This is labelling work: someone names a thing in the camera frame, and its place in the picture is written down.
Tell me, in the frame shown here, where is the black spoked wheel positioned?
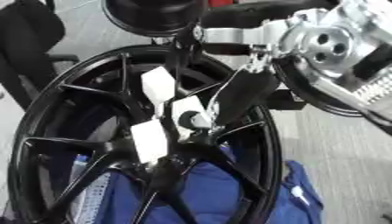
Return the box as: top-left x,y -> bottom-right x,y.
6,43 -> 285,224

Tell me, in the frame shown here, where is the blue fabric bag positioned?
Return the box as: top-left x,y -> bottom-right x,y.
66,143 -> 326,224

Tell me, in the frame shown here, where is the black chair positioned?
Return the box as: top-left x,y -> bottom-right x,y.
0,0 -> 81,110

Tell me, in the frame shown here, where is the black round wheel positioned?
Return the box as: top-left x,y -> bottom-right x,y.
274,56 -> 392,118
99,0 -> 207,38

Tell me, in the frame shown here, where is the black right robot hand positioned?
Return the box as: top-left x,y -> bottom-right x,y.
171,0 -> 342,130

